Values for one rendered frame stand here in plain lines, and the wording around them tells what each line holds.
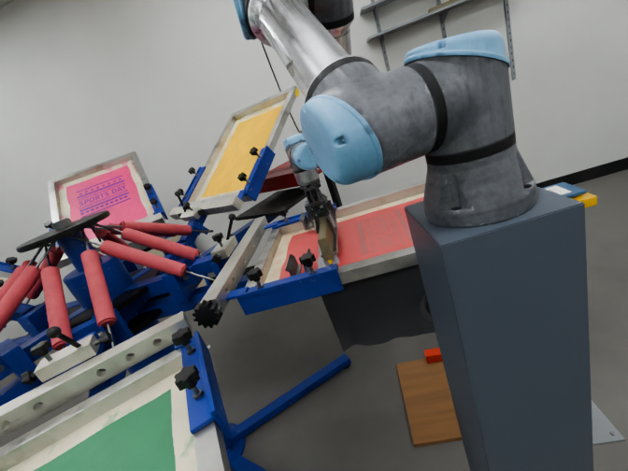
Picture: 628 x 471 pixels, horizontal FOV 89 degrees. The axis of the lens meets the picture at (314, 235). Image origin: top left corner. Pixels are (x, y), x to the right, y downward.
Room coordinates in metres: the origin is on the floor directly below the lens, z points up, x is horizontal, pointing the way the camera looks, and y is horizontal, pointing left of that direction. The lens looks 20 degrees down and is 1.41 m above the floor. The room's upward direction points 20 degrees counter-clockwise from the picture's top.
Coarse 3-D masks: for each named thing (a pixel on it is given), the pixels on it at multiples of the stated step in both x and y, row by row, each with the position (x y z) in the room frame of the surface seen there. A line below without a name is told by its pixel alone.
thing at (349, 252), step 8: (344, 240) 1.07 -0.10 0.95; (352, 240) 1.04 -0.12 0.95; (344, 248) 1.01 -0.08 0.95; (352, 248) 0.98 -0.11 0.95; (392, 248) 0.88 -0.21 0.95; (400, 248) 0.86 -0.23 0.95; (296, 256) 1.08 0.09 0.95; (344, 256) 0.94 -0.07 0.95; (352, 256) 0.92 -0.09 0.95; (360, 256) 0.90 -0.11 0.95; (368, 256) 0.88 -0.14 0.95; (344, 264) 0.89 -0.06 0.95; (280, 272) 1.00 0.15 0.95; (288, 272) 0.98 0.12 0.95; (304, 272) 0.94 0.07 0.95
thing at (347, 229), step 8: (416, 200) 1.19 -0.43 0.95; (384, 208) 1.23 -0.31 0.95; (392, 208) 1.20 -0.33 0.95; (360, 216) 1.25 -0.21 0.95; (368, 216) 1.21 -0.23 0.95; (344, 224) 1.22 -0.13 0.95; (352, 224) 1.19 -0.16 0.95; (312, 232) 1.27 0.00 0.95; (344, 232) 1.14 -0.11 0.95; (352, 232) 1.11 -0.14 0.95; (296, 240) 1.24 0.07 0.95; (304, 240) 1.21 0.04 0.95; (312, 240) 1.18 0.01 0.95; (288, 248) 1.19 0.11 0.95; (296, 248) 1.16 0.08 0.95; (304, 248) 1.13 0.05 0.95; (312, 248) 1.10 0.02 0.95; (288, 256) 1.11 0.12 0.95
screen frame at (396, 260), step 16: (400, 192) 1.27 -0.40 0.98; (416, 192) 1.26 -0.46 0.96; (336, 208) 1.34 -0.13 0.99; (352, 208) 1.31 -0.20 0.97; (368, 208) 1.29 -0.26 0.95; (272, 240) 1.24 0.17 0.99; (272, 256) 1.14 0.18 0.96; (384, 256) 0.78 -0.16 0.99; (400, 256) 0.75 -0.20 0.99; (416, 256) 0.74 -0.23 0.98; (352, 272) 0.78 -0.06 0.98; (368, 272) 0.77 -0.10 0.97; (384, 272) 0.76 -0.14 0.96
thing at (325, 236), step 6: (324, 216) 1.10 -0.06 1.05; (324, 222) 1.04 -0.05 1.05; (324, 228) 0.98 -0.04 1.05; (330, 228) 1.06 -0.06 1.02; (324, 234) 0.94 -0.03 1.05; (330, 234) 1.01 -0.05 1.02; (318, 240) 0.91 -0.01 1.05; (324, 240) 0.90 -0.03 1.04; (330, 240) 0.96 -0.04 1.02; (324, 246) 0.91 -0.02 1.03; (330, 246) 0.92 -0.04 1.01; (324, 252) 0.91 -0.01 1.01; (330, 252) 0.90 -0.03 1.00; (324, 258) 0.91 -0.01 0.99; (330, 258) 0.91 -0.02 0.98
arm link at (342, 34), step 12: (324, 0) 0.73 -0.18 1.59; (336, 0) 0.74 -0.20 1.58; (348, 0) 0.76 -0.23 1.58; (324, 12) 0.75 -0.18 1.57; (336, 12) 0.75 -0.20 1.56; (348, 12) 0.76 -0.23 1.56; (324, 24) 0.77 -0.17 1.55; (336, 24) 0.76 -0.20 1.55; (348, 24) 0.77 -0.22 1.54; (336, 36) 0.79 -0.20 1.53; (348, 36) 0.80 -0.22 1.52; (348, 48) 0.81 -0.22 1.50
